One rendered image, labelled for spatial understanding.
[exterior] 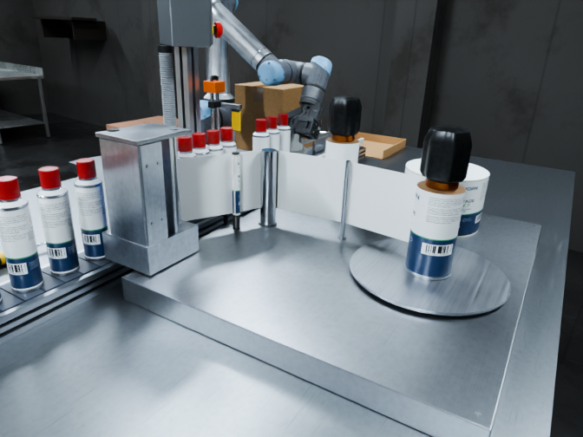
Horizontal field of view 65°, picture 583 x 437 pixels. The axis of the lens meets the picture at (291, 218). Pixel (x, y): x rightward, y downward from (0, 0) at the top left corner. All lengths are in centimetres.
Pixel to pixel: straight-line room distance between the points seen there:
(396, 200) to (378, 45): 302
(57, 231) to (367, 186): 62
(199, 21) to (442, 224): 71
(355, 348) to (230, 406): 20
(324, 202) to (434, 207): 31
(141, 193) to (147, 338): 25
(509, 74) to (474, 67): 25
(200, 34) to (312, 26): 316
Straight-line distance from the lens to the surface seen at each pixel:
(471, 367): 75
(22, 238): 91
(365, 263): 96
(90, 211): 98
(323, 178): 106
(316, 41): 427
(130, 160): 86
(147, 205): 87
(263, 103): 191
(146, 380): 77
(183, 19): 117
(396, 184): 99
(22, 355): 88
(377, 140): 235
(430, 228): 89
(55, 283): 96
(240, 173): 109
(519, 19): 358
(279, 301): 83
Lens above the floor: 132
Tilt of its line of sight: 22 degrees down
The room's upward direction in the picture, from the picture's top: 2 degrees clockwise
